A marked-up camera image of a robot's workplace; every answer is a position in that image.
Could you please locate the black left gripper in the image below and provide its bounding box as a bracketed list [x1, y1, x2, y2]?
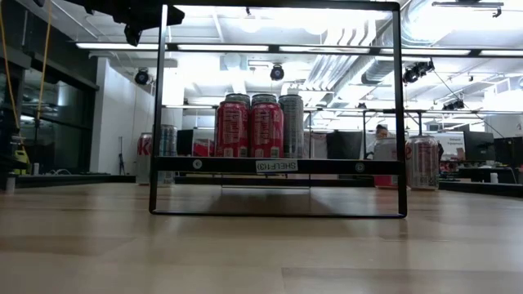
[116, 0, 186, 47]

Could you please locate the white sign board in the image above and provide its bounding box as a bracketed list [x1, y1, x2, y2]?
[435, 131, 466, 161]

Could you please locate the black table frame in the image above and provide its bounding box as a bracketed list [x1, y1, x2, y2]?
[14, 172, 523, 199]

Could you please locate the yellow hanging cord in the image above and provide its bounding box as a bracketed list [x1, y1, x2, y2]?
[0, 0, 22, 142]
[35, 0, 55, 122]

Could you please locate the silver ventilation duct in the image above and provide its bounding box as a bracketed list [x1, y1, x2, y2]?
[359, 0, 454, 85]

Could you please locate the yellow plastic container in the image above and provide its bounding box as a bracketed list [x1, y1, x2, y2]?
[13, 149, 30, 176]

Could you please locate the black ceiling spotlight cluster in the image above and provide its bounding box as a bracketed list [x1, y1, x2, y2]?
[440, 99, 467, 112]
[401, 59, 436, 85]

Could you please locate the silver diet cola can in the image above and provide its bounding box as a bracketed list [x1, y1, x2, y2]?
[136, 131, 154, 186]
[405, 135, 440, 192]

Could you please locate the wooden shelf with black frame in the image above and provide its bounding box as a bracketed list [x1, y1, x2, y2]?
[148, 0, 409, 220]

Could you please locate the white dotted cloth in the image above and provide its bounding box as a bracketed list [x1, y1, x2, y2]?
[304, 130, 329, 160]

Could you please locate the black partition panel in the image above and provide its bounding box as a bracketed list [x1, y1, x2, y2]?
[326, 130, 364, 160]

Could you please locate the white cylinder post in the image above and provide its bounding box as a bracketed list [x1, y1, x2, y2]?
[4, 171, 17, 195]

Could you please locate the red and white box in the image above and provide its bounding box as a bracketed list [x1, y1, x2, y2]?
[192, 138, 215, 158]

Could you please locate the thin black stand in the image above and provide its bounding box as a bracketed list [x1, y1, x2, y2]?
[117, 136, 126, 176]

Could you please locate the dark ceiling rail fixture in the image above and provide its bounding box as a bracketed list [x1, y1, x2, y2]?
[431, 0, 506, 18]

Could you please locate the red cola can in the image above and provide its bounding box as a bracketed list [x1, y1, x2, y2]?
[248, 101, 285, 159]
[213, 100, 250, 158]

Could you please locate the black computer monitor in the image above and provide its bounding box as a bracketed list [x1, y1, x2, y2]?
[463, 130, 495, 163]
[177, 129, 194, 158]
[493, 136, 523, 167]

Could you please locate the blue silver energy drink can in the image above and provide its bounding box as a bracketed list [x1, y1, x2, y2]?
[154, 123, 179, 185]

